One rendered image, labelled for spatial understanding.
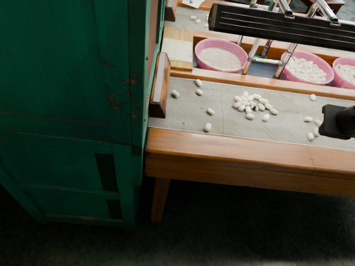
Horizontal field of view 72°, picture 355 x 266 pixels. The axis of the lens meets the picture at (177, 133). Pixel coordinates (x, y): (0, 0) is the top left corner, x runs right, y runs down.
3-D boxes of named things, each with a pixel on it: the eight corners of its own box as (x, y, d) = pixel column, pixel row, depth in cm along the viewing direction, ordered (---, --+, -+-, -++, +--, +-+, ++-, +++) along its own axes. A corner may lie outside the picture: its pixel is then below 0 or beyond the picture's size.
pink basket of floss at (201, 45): (252, 75, 127) (259, 59, 120) (217, 93, 115) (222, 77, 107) (216, 48, 138) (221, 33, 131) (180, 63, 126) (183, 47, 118)
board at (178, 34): (192, 71, 108) (193, 69, 107) (158, 66, 107) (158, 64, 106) (192, 32, 129) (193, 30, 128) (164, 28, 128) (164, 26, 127)
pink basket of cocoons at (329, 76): (333, 94, 126) (345, 79, 119) (291, 101, 118) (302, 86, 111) (302, 63, 141) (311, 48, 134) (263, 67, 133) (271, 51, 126)
